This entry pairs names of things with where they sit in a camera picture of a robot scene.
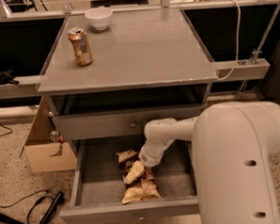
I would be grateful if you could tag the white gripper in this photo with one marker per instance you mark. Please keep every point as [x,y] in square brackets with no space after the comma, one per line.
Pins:
[147,156]

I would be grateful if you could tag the brown chip bag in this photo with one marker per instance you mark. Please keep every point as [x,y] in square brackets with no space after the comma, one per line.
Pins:
[144,187]

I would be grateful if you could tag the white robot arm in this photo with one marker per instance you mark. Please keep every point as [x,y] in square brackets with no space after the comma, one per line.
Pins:
[231,145]

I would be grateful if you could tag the open grey middle drawer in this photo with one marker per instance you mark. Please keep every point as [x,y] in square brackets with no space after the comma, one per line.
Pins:
[99,194]

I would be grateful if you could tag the closed grey upper drawer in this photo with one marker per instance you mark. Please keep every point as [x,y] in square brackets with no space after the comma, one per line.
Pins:
[119,122]

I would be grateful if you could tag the grey drawer cabinet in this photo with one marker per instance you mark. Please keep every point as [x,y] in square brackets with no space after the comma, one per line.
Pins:
[125,99]

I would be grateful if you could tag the cardboard box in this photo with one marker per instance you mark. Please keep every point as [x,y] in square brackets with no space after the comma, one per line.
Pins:
[45,147]

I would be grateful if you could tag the crushed soda can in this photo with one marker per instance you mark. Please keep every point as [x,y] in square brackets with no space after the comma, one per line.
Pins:
[80,43]

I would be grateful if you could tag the white bowl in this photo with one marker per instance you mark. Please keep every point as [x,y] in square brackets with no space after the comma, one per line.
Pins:
[99,18]

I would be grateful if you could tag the black cloth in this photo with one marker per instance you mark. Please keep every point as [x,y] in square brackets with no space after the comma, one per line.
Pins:
[7,77]

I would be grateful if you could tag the metal rail frame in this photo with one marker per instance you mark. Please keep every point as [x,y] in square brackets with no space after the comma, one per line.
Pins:
[242,69]

